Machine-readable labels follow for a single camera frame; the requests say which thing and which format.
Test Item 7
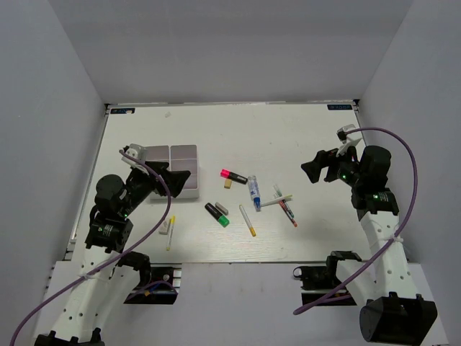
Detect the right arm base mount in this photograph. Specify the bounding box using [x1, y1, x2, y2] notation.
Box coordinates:
[292, 251, 362, 305]

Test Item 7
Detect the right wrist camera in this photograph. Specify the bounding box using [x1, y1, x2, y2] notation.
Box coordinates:
[336, 124, 362, 157]

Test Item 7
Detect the pink black highlighter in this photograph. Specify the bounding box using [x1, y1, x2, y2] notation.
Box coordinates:
[220, 169, 248, 185]

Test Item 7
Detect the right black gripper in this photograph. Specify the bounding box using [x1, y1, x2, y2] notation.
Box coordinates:
[302, 141, 365, 187]

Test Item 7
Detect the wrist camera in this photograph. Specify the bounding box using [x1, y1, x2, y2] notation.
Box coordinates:
[122, 143, 147, 167]
[336, 124, 362, 157]

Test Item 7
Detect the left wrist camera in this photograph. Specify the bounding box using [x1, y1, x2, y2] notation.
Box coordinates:
[122, 143, 147, 167]

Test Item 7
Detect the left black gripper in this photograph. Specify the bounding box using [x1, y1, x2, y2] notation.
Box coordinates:
[120, 161, 191, 216]

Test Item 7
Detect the clear glue bottle blue cap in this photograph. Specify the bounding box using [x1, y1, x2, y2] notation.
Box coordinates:
[248, 175, 261, 212]

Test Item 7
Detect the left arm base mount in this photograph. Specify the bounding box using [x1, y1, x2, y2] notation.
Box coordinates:
[124, 265, 182, 306]

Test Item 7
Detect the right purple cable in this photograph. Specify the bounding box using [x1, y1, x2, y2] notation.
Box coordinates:
[293, 127, 417, 316]

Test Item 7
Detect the white eraser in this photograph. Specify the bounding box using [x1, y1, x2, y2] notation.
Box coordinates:
[158, 221, 169, 235]

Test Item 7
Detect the red orange pen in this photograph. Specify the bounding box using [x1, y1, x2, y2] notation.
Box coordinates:
[279, 201, 297, 227]

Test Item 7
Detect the green clear pen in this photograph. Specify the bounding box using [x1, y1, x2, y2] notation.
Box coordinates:
[273, 184, 295, 220]

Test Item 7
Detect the grey eraser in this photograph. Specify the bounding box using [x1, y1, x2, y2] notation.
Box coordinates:
[215, 202, 229, 216]

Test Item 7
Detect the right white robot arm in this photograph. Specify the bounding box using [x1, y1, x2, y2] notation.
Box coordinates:
[301, 146, 437, 345]

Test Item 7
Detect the white pale yellow pen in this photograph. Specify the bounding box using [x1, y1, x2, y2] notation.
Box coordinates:
[260, 195, 292, 207]

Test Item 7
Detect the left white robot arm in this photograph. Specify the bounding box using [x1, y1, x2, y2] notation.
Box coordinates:
[35, 160, 191, 345]

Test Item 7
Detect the yellow marker near left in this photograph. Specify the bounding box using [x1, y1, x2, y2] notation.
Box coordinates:
[166, 216, 176, 251]

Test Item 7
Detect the purple cable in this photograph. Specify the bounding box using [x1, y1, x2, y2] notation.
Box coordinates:
[293, 127, 417, 316]
[6, 151, 172, 346]

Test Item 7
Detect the beige eraser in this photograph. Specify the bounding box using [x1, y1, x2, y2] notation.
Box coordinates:
[224, 179, 232, 189]

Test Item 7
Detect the yellow capped white marker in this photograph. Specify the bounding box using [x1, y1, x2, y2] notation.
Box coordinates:
[239, 205, 256, 237]

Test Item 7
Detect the green black highlighter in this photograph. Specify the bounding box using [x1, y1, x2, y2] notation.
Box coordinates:
[205, 203, 230, 227]

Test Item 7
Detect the corner blue label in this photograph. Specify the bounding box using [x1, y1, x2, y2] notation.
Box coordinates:
[110, 107, 135, 115]
[327, 104, 353, 111]

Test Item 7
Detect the right corner blue label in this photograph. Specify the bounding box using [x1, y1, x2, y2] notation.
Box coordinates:
[327, 104, 353, 111]

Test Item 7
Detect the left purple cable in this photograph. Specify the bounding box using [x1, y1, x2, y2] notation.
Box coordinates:
[6, 151, 172, 346]

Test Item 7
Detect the white right organizer box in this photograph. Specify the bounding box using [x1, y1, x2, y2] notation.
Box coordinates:
[169, 144, 200, 200]

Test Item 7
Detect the left corner blue label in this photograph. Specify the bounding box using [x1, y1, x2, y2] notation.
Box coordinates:
[110, 107, 135, 115]

